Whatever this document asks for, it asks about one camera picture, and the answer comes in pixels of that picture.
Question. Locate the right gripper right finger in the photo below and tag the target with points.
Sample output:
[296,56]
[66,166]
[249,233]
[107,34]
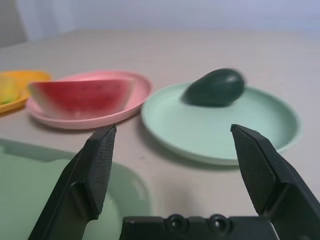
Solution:
[275,180]

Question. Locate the mint green plastic plate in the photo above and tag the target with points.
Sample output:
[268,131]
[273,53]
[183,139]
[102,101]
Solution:
[200,130]

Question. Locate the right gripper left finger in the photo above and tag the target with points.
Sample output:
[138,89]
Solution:
[82,180]

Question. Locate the dark green toy avocado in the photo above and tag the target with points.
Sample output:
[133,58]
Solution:
[215,87]

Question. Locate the yellow toy banana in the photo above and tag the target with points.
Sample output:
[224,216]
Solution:
[8,90]

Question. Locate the pink plastic plate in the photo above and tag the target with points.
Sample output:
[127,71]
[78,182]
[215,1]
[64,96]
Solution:
[140,85]

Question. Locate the toy watermelon slice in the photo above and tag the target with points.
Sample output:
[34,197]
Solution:
[82,97]

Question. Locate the yellow plastic plate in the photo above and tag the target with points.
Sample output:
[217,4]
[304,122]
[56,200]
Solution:
[30,77]

